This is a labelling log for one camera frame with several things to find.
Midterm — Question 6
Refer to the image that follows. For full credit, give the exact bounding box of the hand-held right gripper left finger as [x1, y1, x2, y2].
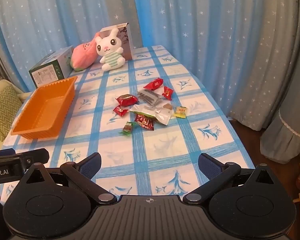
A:
[20, 152, 118, 205]

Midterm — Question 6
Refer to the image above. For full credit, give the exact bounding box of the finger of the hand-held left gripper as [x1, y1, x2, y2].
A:
[0, 148, 16, 157]
[0, 148, 50, 166]

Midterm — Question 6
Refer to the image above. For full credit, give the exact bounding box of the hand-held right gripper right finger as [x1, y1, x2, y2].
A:
[182, 153, 280, 205]

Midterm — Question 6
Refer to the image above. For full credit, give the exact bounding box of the orange plastic tray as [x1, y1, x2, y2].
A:
[10, 76, 78, 140]

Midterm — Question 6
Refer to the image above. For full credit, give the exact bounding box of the green and red candy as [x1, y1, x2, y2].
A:
[119, 121, 137, 137]

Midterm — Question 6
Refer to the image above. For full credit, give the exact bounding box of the yellow candy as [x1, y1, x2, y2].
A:
[174, 106, 188, 118]

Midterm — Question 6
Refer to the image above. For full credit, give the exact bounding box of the small red candy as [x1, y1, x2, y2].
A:
[112, 106, 129, 117]
[162, 86, 174, 101]

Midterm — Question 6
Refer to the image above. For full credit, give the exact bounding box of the dark red snack packet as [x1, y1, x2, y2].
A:
[134, 114, 155, 131]

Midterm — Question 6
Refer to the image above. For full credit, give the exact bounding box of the red and brown candy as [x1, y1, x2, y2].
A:
[115, 94, 140, 106]

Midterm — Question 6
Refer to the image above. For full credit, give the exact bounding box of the long white snack packet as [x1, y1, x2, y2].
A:
[128, 104, 172, 126]

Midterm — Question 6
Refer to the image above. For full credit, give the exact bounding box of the grey translucent snack packet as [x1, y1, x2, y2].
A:
[136, 89, 163, 105]

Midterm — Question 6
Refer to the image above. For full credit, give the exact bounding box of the large red bow-shaped candy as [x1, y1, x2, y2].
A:
[143, 77, 164, 90]

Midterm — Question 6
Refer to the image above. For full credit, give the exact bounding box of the green zigzag cushion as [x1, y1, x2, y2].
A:
[0, 84, 24, 142]

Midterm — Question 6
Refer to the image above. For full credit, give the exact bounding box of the blue checked tablecloth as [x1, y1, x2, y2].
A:
[0, 45, 256, 205]

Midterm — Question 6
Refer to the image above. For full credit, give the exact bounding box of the green cardboard box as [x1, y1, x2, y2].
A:
[29, 45, 74, 88]

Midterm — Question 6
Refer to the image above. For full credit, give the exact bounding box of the grey lace trimmed curtain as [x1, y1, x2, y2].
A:
[260, 90, 300, 164]

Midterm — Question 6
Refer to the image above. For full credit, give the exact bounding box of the pink plush toy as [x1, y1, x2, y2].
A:
[70, 32, 103, 70]

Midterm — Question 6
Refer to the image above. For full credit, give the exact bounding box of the white bunny plush toy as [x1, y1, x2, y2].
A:
[94, 27, 126, 71]

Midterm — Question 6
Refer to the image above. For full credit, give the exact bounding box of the grey cardboard box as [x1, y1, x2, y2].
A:
[99, 22, 135, 61]

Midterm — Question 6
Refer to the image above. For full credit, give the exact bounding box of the blue star curtain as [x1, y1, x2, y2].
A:
[0, 0, 140, 93]
[131, 0, 300, 130]

